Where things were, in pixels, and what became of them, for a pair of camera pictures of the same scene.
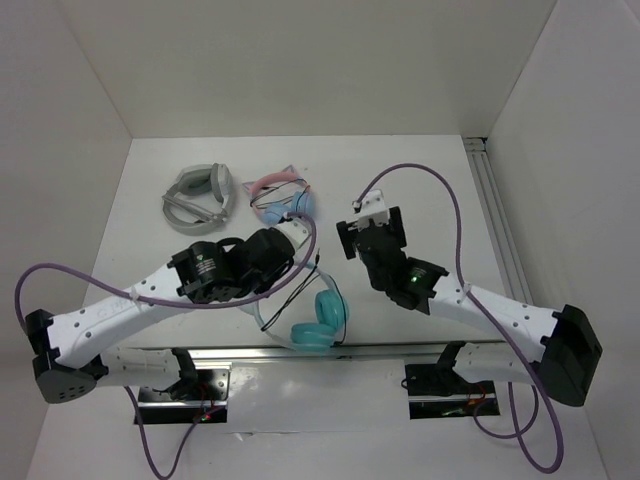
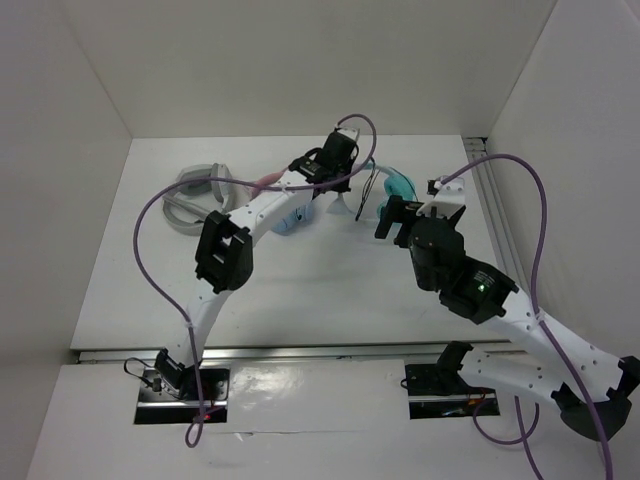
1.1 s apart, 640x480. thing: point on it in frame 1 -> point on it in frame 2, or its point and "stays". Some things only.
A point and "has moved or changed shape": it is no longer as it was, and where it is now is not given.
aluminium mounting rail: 363,353 stays
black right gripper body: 375,280 -> 422,279
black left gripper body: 262,282 -> 343,171
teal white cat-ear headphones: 331,311 -> 395,184
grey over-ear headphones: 200,199 stays
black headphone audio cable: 315,273 has moved or changed shape
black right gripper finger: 345,237 -> 393,212
